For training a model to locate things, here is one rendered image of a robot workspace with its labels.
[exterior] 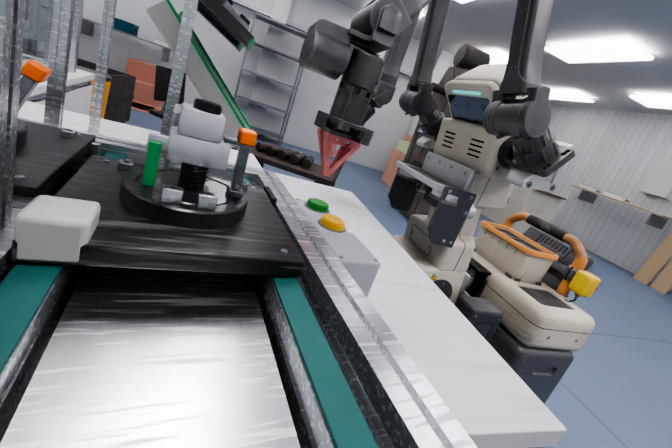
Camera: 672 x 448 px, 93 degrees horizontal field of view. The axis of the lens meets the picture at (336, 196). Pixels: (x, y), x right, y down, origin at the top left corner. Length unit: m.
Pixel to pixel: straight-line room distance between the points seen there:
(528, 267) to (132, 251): 1.09
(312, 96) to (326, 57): 6.96
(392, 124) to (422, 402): 7.93
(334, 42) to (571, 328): 1.00
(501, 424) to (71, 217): 0.49
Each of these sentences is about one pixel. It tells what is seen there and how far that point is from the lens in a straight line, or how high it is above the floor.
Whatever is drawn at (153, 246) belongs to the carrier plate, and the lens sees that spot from 0.33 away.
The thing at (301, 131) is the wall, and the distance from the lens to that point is 7.49.
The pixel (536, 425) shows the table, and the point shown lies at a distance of 0.54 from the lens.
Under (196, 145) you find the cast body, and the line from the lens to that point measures 0.39.
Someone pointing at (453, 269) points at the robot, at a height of 0.81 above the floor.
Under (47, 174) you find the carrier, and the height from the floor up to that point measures 0.97.
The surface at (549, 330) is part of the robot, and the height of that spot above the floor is 0.76.
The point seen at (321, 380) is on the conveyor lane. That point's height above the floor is 0.95.
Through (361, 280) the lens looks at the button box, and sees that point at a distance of 0.45.
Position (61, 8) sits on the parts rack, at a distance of 0.72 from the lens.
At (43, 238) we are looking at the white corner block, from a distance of 0.33.
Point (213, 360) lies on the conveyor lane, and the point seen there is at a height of 0.92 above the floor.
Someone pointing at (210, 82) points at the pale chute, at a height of 1.10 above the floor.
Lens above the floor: 1.14
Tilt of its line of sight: 15 degrees down
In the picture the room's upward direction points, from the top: 19 degrees clockwise
